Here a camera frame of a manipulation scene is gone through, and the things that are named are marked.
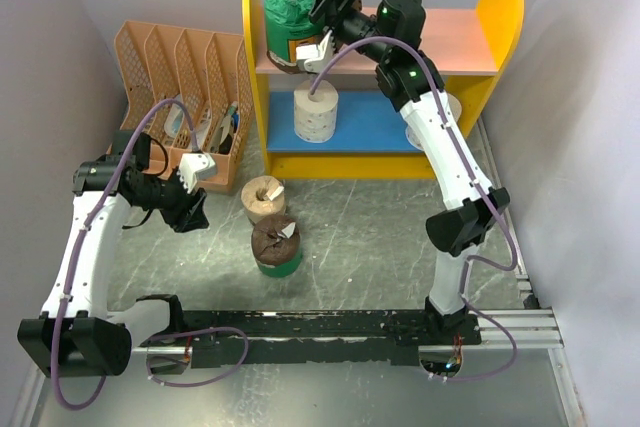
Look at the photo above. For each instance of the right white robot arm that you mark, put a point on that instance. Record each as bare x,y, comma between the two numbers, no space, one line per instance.
391,38

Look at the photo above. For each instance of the orange plastic file organizer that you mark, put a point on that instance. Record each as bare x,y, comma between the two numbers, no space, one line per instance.
193,66

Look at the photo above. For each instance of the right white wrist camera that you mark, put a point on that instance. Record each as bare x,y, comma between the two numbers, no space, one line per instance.
313,58

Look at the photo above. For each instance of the aluminium rail frame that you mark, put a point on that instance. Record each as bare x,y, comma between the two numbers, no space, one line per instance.
502,329

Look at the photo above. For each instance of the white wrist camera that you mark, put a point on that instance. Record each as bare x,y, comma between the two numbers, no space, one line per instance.
194,167
313,58

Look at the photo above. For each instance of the white floral toilet paper roll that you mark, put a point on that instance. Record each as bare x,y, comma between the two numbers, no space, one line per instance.
452,104

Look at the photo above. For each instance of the white dotted toilet paper roll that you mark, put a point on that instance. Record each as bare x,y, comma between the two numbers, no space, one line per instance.
315,116

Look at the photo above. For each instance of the items in file organizer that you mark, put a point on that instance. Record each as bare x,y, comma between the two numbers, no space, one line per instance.
212,138

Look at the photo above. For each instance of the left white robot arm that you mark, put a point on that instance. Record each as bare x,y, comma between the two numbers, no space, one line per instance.
74,320

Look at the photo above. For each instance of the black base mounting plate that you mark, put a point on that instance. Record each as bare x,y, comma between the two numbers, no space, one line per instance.
397,336

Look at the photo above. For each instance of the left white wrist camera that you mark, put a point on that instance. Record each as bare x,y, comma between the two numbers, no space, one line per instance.
194,167

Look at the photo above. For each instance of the brown green paper roll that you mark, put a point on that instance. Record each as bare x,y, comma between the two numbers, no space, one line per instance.
276,245

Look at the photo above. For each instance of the beige wrapped paper roll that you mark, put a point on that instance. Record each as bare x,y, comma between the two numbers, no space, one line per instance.
263,196

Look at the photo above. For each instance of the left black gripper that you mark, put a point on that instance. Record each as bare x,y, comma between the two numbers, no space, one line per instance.
188,213

